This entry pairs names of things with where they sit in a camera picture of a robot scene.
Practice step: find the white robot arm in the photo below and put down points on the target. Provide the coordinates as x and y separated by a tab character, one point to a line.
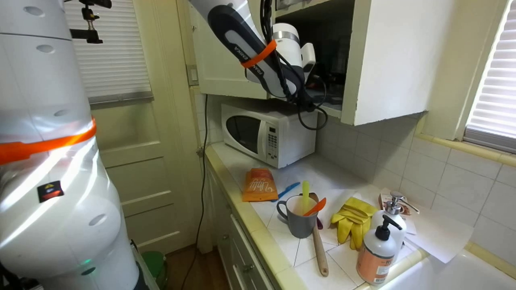
48	215

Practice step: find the cream cabinet door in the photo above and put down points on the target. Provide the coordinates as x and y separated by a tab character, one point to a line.
226	65

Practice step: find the cream base cabinet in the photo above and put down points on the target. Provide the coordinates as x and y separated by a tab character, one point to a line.
236	252

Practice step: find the white microwave oven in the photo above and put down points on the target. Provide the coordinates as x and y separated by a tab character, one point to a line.
284	142

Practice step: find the blue plastic spatula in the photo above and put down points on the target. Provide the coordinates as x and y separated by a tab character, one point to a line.
289	189

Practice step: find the yellow-green spatula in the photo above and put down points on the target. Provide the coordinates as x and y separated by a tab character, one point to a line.
305	194

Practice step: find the orange spatula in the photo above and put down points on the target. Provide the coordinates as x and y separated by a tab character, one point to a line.
316	207

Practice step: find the grey mug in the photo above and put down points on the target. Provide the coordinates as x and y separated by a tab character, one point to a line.
300	226

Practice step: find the cream panelled door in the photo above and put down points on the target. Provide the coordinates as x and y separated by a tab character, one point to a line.
145	162

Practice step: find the chrome faucet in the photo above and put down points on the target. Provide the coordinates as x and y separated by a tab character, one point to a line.
397	204

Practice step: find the green bin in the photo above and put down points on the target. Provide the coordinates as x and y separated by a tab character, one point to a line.
155	268

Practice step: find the white window blind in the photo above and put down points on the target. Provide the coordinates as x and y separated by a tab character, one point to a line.
118	59
497	97

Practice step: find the white paper sheet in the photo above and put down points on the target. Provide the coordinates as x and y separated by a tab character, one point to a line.
440	236

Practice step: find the white sink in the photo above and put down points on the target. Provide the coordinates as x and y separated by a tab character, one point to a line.
456	276

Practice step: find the cream wall cabinet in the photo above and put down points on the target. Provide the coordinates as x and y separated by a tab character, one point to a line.
408	65

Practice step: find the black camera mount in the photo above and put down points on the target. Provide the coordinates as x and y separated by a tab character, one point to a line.
89	35

